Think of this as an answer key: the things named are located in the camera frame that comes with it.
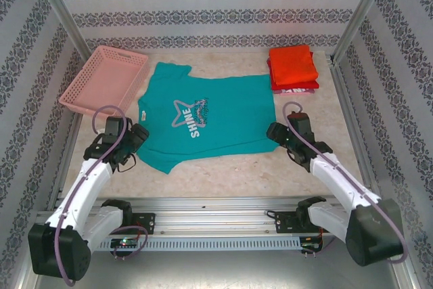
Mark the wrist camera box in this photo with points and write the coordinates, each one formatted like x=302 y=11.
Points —
x=299 y=123
x=113 y=128

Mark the folded orange t-shirt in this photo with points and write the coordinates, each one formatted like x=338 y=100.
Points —
x=292 y=64

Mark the folded red t-shirt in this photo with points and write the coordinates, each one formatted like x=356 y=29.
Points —
x=304 y=85

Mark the aluminium mounting rail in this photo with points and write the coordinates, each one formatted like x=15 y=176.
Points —
x=216 y=218

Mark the teal printed t-shirt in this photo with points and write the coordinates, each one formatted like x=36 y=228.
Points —
x=230 y=116

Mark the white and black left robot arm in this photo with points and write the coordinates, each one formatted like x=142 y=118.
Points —
x=89 y=187

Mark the grey metal tray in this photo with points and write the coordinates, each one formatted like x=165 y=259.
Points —
x=216 y=268

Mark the pink plastic basket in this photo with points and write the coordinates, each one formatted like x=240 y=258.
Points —
x=108 y=76

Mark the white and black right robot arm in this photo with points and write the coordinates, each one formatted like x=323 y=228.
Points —
x=341 y=185

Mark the aluminium side rail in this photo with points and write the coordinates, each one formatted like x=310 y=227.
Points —
x=348 y=99
x=72 y=126

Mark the aluminium frame post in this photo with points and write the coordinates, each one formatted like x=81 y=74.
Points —
x=361 y=15
x=65 y=15

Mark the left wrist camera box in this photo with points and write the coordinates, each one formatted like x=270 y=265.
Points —
x=113 y=128

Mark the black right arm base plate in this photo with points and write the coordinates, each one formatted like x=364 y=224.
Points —
x=284 y=223

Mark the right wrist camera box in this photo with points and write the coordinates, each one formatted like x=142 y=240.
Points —
x=299 y=123

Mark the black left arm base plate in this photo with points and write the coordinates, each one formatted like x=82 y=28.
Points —
x=147 y=223

